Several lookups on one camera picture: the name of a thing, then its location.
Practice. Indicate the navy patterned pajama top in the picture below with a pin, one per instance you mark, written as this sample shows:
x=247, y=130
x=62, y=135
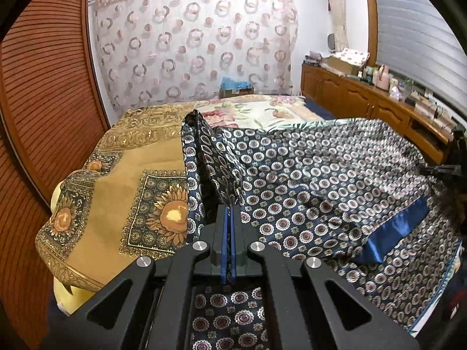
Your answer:
x=310, y=175

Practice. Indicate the wooden sideboard cabinet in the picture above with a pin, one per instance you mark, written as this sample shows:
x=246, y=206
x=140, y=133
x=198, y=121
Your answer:
x=350, y=91

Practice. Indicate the tissue pack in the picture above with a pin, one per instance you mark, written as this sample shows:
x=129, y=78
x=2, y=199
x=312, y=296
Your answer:
x=396, y=89

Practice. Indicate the small desk fan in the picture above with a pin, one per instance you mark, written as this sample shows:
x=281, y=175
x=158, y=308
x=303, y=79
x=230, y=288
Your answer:
x=332, y=42

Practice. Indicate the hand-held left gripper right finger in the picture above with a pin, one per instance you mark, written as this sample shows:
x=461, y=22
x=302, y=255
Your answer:
x=233, y=240

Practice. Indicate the box with floral cloth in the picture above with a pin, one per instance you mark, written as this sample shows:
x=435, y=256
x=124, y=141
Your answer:
x=350, y=56

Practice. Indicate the yellow pillow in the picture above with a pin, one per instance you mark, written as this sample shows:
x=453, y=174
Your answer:
x=65, y=295

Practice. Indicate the cardboard box with blue contents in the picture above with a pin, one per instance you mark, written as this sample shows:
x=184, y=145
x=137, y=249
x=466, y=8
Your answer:
x=235, y=91

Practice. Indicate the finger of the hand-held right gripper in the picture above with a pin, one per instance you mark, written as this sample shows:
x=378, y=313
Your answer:
x=445, y=173

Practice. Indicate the dark green bottle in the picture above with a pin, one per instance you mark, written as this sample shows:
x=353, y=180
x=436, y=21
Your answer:
x=369, y=74

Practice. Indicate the gold sunflower print cloth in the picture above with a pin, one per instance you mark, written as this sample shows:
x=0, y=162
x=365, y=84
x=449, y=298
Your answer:
x=120, y=189

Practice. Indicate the small purple box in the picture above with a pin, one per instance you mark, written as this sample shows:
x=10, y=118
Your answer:
x=313, y=57

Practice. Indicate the wooden louvered wardrobe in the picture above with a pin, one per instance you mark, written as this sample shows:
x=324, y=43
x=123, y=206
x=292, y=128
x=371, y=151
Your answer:
x=47, y=80

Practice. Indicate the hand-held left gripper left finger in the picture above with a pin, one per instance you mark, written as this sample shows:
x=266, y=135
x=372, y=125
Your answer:
x=223, y=240

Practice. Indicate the floral blanket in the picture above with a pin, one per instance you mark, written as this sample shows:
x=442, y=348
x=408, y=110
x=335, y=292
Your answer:
x=248, y=111

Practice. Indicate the pink thermos bottle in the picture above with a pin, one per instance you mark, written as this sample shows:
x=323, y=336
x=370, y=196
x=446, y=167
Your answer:
x=383, y=78

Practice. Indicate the navy bed sheet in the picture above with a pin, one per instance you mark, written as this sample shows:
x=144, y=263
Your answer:
x=321, y=111

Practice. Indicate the sheer circle pattern curtain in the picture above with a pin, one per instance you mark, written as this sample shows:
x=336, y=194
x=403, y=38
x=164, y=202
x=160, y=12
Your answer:
x=189, y=43

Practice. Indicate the beige window curtain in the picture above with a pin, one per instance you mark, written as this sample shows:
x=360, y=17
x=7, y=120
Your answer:
x=337, y=14

